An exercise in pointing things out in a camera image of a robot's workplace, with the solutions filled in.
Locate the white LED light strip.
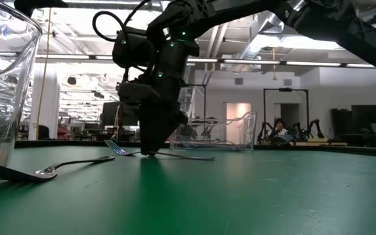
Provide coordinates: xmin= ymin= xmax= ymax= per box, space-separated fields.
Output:
xmin=36 ymin=53 xmax=376 ymax=69

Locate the black monitor on stand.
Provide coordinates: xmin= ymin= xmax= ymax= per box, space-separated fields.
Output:
xmin=329 ymin=104 xmax=376 ymax=143

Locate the black fork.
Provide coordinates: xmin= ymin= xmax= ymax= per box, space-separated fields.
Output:
xmin=0 ymin=155 xmax=117 ymax=183

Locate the yellow hanging cable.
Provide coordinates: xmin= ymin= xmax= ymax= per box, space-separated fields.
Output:
xmin=35 ymin=7 xmax=53 ymax=141

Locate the green table mat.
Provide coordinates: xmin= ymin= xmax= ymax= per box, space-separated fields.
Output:
xmin=0 ymin=145 xmax=376 ymax=235

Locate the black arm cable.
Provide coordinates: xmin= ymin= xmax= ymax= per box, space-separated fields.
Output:
xmin=91 ymin=0 xmax=153 ymax=43

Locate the silver ventilation duct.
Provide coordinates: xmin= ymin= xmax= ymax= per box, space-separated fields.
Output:
xmin=204 ymin=9 xmax=293 ymax=86

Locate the clear plastic bin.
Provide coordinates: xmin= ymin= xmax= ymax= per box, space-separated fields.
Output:
xmin=0 ymin=0 xmax=44 ymax=168
xmin=169 ymin=111 xmax=258 ymax=153

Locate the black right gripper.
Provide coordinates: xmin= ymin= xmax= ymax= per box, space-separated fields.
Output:
xmin=116 ymin=31 xmax=200 ymax=157

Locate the black computer monitor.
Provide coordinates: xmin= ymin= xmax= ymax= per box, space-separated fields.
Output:
xmin=101 ymin=101 xmax=140 ymax=141

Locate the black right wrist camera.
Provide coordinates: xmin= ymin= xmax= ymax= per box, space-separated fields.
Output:
xmin=112 ymin=26 xmax=158 ymax=70

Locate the person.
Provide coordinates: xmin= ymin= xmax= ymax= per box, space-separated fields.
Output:
xmin=274 ymin=120 xmax=290 ymax=145

